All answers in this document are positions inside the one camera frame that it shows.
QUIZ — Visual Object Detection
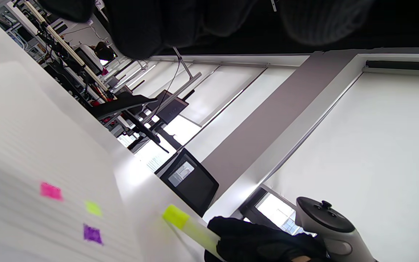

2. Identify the dark desktop monitor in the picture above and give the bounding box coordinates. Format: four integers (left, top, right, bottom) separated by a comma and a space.
155, 90, 189, 125

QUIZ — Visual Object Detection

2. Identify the person's left hand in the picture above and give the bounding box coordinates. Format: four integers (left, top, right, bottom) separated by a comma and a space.
38, 0, 374, 60

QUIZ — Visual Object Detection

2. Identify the black controller with white handle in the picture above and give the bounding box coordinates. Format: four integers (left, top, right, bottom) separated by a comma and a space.
295, 196, 377, 262

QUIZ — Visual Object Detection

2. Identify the yellow highlighter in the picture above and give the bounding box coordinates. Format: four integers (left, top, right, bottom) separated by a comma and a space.
162, 204, 225, 262

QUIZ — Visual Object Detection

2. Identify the white lined paper sheet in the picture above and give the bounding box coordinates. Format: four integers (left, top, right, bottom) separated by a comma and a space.
0, 61, 146, 262

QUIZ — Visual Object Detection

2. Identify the person's right hand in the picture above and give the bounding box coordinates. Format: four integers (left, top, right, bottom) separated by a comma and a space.
204, 217, 331, 262

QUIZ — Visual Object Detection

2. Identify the beige frame pole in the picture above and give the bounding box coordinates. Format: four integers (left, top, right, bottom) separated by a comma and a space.
22, 0, 110, 93

